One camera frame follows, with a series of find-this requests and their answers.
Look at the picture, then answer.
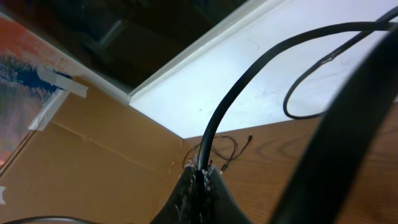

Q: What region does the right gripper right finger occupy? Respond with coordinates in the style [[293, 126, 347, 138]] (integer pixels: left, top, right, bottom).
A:
[[205, 165, 252, 224]]

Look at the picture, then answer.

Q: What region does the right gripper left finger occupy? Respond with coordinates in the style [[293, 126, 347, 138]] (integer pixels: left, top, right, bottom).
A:
[[150, 167, 200, 224]]

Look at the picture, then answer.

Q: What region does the cardboard side panel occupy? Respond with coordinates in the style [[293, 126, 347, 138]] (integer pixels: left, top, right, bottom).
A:
[[1, 15, 181, 223]]

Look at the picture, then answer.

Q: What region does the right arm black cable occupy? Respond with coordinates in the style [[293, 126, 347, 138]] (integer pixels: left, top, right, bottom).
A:
[[269, 23, 398, 224]]

